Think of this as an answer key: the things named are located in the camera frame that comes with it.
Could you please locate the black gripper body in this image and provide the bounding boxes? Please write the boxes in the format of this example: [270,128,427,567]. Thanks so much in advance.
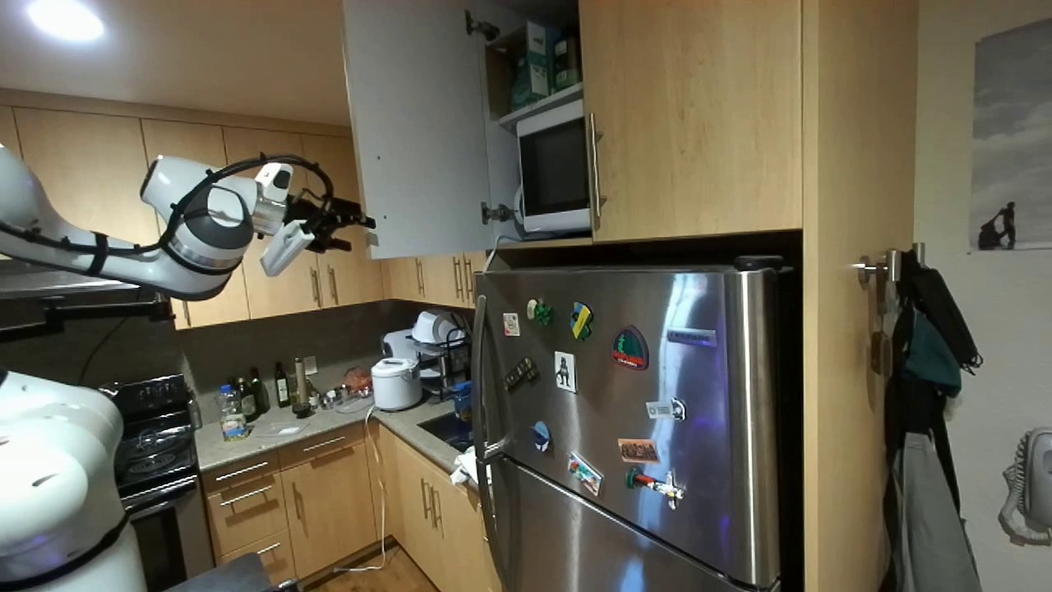
[281,195,340,256]

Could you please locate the wooden cupboard door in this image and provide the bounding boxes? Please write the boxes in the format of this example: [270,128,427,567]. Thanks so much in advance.
[340,0,517,259]
[579,0,804,241]

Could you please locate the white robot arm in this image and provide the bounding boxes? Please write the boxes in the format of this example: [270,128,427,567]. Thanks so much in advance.
[0,148,371,592]

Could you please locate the microwave oven in cupboard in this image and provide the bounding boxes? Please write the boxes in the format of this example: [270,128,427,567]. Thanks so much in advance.
[517,97,590,233]

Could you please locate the stainless steel refrigerator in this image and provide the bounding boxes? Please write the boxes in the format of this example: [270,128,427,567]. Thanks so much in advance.
[472,265,786,592]

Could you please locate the white kettle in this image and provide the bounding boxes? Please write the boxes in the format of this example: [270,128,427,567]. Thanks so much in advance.
[410,309,466,356]

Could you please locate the white rice cooker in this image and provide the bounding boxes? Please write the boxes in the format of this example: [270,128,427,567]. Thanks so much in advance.
[371,359,419,411]

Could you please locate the black stove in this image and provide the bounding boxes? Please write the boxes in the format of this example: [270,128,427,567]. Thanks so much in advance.
[116,376,214,592]

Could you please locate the upper kitchen cabinets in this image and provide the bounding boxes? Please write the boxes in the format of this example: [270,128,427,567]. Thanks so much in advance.
[0,106,483,330]

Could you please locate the kitchen cabinets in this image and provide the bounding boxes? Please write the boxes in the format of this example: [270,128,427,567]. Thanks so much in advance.
[197,415,499,592]
[0,106,483,330]

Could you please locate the lower kitchen cabinets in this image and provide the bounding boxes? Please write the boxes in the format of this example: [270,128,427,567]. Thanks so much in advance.
[197,415,499,592]

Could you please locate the ceiling light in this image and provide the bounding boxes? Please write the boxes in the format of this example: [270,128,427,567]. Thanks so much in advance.
[24,0,104,43]

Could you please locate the hanging dark jackets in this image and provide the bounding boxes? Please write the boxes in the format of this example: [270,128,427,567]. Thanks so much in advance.
[882,248,982,592]

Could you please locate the right door metal handle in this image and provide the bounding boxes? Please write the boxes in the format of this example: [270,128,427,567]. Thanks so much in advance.
[589,119,603,235]

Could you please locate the wall picture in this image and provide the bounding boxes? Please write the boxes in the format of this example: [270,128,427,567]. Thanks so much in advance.
[970,20,1052,248]

